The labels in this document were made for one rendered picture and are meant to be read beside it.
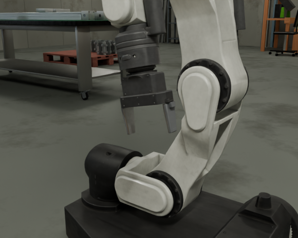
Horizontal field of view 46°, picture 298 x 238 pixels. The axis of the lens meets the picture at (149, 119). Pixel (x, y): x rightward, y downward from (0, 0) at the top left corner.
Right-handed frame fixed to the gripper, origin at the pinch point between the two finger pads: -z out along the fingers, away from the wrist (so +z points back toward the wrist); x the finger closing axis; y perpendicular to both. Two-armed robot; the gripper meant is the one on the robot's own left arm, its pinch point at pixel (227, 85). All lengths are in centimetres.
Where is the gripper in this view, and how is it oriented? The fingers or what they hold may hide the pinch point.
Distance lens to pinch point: 117.1
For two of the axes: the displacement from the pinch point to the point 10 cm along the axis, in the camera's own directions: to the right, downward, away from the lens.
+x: 8.4, 0.1, -5.5
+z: -1.2, -9.7, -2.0
